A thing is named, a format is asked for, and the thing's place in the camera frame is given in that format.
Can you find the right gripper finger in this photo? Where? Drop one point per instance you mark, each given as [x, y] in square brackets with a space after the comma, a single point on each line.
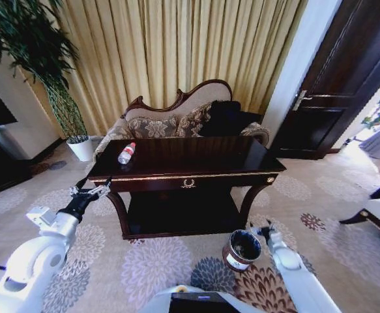
[255, 229]
[271, 226]

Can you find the beige carved wooden sofa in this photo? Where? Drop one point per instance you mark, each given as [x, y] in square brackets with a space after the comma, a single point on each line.
[137, 112]

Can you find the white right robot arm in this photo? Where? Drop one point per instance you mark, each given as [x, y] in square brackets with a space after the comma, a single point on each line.
[294, 270]

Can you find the beige pleated curtain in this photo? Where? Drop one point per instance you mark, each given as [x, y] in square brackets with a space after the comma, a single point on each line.
[176, 49]

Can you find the black sofa cushion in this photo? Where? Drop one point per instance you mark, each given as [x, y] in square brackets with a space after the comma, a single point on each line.
[225, 119]

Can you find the round brown trash bin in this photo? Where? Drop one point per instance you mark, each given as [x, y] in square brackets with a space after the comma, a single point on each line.
[240, 252]

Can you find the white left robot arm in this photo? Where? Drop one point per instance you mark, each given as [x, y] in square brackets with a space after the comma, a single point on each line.
[36, 254]

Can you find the dark television cabinet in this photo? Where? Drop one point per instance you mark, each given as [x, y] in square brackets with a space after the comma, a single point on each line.
[0, 166]

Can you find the white plant pot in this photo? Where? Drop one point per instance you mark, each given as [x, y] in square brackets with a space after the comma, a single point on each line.
[81, 148]

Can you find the dark wood white-seat chair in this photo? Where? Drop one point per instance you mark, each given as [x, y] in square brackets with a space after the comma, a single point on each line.
[378, 208]

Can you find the square floral sofa cushion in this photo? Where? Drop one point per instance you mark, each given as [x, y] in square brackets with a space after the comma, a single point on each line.
[193, 120]

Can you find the dark wooden console table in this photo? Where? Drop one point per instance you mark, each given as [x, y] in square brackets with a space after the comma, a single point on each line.
[189, 163]

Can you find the dark wooden door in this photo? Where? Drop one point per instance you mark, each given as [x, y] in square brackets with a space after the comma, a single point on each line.
[336, 81]

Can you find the clear plastic bottle red label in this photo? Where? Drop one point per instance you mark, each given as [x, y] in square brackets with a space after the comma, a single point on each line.
[126, 152]

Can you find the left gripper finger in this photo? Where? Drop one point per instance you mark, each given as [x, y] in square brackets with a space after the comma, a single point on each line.
[79, 184]
[102, 188]

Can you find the tall green bamboo plant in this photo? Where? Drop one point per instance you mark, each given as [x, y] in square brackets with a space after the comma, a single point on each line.
[33, 39]

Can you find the wide floral sofa cushion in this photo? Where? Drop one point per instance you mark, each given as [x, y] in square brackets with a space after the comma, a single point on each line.
[154, 127]

